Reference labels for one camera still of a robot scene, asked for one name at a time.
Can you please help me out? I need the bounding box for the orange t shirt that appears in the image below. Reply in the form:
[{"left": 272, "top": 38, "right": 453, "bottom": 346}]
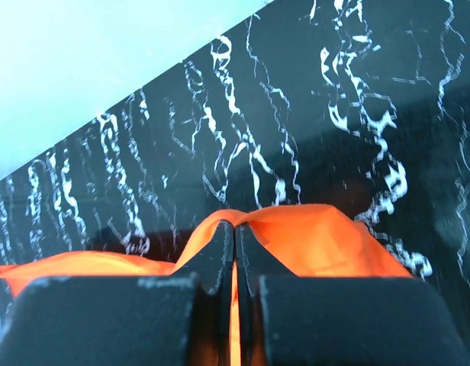
[{"left": 0, "top": 204, "right": 410, "bottom": 365}]

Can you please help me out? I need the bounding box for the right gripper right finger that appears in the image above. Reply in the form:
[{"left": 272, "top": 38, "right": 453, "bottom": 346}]
[{"left": 234, "top": 225, "right": 470, "bottom": 365}]

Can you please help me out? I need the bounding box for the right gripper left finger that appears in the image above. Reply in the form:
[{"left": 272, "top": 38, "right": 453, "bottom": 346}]
[{"left": 0, "top": 221, "right": 234, "bottom": 365}]

